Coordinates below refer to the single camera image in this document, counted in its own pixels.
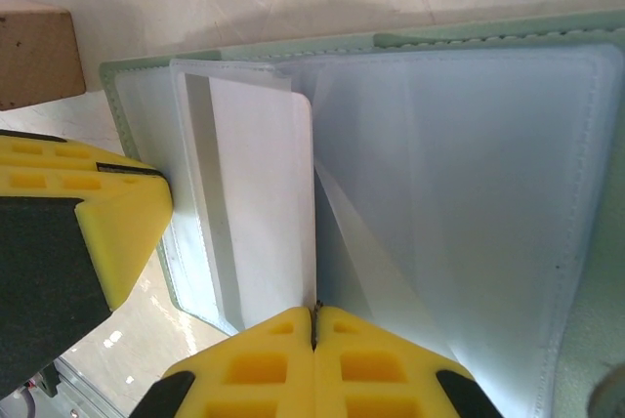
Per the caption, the white plastic card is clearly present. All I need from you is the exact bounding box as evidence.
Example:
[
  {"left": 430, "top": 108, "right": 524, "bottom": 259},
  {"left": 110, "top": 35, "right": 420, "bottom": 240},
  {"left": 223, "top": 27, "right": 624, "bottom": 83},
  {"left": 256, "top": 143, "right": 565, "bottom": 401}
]
[{"left": 208, "top": 79, "right": 319, "bottom": 321}]

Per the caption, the green card holder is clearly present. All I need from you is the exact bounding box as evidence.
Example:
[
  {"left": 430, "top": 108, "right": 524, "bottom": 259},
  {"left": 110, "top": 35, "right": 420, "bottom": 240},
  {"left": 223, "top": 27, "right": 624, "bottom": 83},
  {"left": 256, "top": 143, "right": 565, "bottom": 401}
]
[{"left": 99, "top": 10, "right": 625, "bottom": 418}]

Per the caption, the tan wooden block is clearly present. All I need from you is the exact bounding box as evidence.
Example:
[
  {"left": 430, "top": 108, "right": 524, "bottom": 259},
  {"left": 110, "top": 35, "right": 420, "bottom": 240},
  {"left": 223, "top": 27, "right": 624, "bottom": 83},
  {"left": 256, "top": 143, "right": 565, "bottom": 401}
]
[{"left": 0, "top": 0, "right": 88, "bottom": 111}]

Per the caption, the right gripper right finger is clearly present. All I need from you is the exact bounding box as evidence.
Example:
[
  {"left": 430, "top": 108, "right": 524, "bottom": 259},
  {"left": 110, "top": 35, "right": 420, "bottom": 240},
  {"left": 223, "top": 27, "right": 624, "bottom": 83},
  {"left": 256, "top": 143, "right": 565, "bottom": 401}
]
[{"left": 313, "top": 304, "right": 505, "bottom": 418}]

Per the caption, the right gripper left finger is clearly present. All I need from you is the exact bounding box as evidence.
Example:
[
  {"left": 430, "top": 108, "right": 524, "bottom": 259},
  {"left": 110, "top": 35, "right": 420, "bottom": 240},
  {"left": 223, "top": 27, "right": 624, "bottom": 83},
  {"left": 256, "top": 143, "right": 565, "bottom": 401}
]
[{"left": 129, "top": 305, "right": 317, "bottom": 418}]

